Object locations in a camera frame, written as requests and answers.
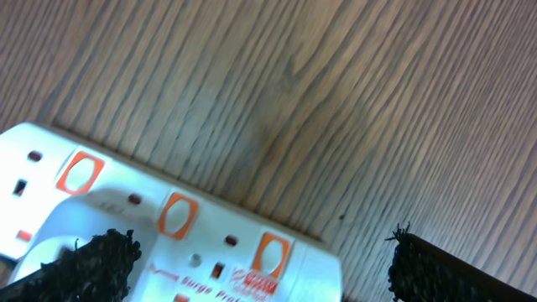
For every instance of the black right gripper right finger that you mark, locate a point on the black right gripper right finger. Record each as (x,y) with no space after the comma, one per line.
(420,271)

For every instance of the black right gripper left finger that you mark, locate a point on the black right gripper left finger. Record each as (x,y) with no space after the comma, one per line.
(97,271)

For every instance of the white charger adapter plug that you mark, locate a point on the white charger adapter plug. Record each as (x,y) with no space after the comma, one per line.
(76,220)

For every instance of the white power strip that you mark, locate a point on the white power strip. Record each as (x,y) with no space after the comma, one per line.
(205,249)

